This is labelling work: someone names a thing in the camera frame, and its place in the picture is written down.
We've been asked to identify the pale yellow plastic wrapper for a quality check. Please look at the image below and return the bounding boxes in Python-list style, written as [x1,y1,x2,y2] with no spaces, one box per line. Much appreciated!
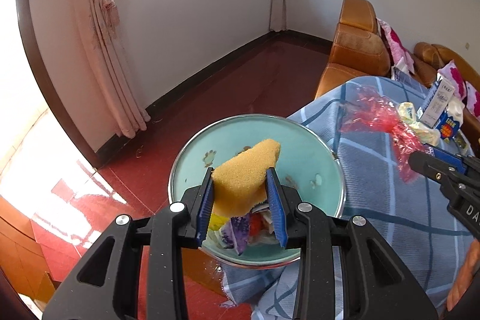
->
[396,101,440,146]

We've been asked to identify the pink clear plastic bag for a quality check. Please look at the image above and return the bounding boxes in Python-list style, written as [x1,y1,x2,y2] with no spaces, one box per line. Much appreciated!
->
[340,86,427,183]

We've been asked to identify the white plastic bag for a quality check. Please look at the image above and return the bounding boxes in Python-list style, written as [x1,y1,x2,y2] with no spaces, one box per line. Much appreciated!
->
[248,208,278,245]

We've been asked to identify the yellow plastic bag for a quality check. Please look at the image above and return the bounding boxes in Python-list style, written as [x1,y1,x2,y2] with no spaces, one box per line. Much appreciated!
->
[208,213,230,231]

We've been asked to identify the purple wrapper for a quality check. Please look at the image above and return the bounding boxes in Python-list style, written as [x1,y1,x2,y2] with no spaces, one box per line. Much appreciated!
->
[220,214,250,255]

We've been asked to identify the yellow sponge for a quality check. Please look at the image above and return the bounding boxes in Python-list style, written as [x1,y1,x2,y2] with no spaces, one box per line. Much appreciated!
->
[211,139,281,218]

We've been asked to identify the light blue trash bin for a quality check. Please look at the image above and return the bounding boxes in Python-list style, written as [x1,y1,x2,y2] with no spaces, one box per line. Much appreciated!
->
[167,113,347,270]

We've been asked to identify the person's right hand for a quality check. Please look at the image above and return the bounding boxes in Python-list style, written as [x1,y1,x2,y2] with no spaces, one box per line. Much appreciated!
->
[447,240,480,311]

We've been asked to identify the seaweed snack packet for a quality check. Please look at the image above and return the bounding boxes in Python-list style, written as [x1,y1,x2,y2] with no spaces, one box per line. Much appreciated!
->
[454,132,473,156]

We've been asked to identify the blue plaid tablecloth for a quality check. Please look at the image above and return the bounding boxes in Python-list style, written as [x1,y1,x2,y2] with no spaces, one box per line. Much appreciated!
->
[220,75,480,320]

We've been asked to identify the blue Look juice carton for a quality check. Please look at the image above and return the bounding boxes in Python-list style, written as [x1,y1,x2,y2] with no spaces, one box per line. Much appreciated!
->
[435,96,465,140]

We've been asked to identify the white milk carton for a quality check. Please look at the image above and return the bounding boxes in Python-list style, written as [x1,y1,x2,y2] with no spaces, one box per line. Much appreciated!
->
[416,78,455,128]

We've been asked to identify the wooden chair under bin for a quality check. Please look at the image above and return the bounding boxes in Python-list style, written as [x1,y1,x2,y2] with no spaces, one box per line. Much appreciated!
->
[181,249,224,296]

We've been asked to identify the pink floral pillow left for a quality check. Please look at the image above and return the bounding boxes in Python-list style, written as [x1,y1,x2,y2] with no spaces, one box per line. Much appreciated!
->
[438,60,480,119]

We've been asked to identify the brown leather sofa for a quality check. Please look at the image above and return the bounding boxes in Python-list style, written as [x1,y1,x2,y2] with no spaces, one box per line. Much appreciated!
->
[412,42,479,155]

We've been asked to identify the pink floral pillow on armchair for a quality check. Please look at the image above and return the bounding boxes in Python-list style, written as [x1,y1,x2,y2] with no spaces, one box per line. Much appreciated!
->
[377,19,415,74]

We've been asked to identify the brown leather armchair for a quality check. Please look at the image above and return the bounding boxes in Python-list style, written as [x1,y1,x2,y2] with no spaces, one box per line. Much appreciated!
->
[316,0,391,97]

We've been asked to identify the pink curtain left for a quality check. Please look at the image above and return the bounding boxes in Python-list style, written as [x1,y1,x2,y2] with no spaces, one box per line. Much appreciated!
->
[73,0,151,139]

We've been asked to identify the wooden door frame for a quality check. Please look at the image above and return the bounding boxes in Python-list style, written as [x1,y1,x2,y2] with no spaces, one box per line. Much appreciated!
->
[14,0,100,169]

